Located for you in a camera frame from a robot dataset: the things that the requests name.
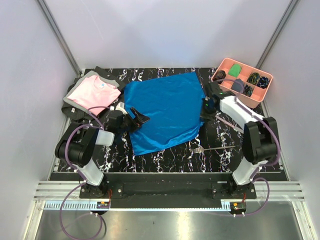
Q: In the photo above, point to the dark blue patterned rolled tie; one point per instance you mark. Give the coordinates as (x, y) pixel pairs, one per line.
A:
(263, 82)

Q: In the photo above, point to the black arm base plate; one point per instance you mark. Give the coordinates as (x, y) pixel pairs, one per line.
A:
(169, 190)

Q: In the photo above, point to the grey rolled cloth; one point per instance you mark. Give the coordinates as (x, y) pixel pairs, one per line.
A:
(238, 85)

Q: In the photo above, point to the grey folded shirt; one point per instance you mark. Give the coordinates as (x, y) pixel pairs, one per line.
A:
(113, 82)

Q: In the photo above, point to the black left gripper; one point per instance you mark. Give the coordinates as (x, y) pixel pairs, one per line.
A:
(139, 118)

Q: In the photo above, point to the green rolled cloth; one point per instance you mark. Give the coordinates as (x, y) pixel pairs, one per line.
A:
(235, 70)

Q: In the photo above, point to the blue satin napkin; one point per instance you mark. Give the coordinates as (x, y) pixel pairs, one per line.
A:
(173, 105)

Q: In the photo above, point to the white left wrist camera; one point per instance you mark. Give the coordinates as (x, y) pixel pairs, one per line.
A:
(120, 106)

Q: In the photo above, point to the dark green patterned rolled tie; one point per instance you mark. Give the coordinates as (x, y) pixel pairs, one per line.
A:
(247, 91)

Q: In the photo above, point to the silver fork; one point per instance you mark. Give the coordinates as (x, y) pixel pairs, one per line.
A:
(200, 149)

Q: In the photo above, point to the aluminium frame rail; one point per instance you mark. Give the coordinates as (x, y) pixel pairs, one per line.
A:
(44, 8)

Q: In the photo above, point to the blue yellow patterned rolled tie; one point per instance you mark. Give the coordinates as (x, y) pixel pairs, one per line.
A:
(254, 78)

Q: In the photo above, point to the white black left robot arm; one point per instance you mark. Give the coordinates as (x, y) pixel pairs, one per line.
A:
(77, 144)

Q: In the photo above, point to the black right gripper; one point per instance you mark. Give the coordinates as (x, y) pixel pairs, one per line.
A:
(205, 117)

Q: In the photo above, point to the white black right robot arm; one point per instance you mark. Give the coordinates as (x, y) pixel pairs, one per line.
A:
(260, 143)

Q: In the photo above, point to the pink divided organizer tray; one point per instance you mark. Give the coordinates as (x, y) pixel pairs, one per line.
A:
(258, 94)

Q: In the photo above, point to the grey slotted cable duct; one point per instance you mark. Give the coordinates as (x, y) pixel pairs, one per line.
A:
(80, 205)

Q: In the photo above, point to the pink folded shirt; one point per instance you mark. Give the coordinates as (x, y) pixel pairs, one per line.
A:
(93, 92)

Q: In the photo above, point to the brown patterned rolled tie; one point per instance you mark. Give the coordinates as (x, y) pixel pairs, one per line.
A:
(220, 75)

